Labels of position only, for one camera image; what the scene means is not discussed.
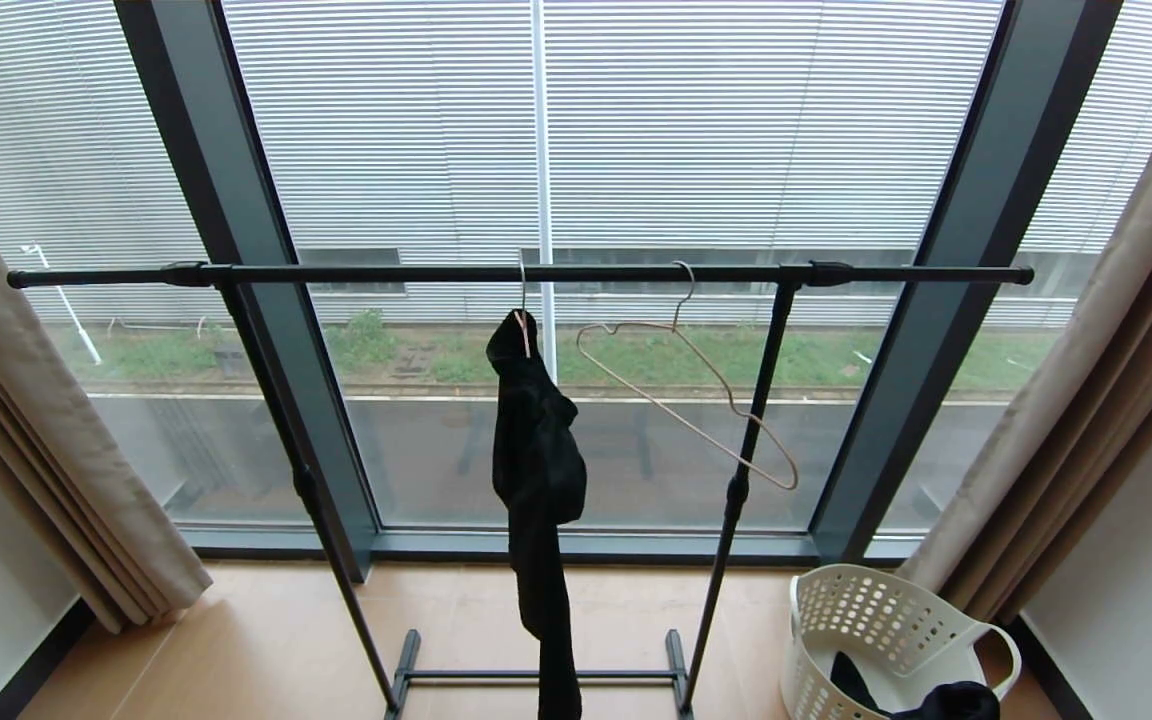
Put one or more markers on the window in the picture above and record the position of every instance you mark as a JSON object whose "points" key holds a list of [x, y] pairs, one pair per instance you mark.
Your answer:
{"points": [[736, 120]]}

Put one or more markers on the beige curtain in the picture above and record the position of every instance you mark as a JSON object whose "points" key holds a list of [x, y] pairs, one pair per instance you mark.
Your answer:
{"points": [[56, 450], [1116, 350]]}

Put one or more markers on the black garment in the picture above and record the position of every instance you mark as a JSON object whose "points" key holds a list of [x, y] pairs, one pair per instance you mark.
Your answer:
{"points": [[946, 700]]}

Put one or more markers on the white laundry basket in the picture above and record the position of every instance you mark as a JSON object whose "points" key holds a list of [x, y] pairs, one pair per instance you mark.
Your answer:
{"points": [[886, 610]]}

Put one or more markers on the black clothes rack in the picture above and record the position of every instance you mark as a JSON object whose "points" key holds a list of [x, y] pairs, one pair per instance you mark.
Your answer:
{"points": [[436, 273]]}

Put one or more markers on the pink clothes hanger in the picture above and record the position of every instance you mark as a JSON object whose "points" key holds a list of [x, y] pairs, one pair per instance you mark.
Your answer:
{"points": [[686, 417], [523, 290]]}

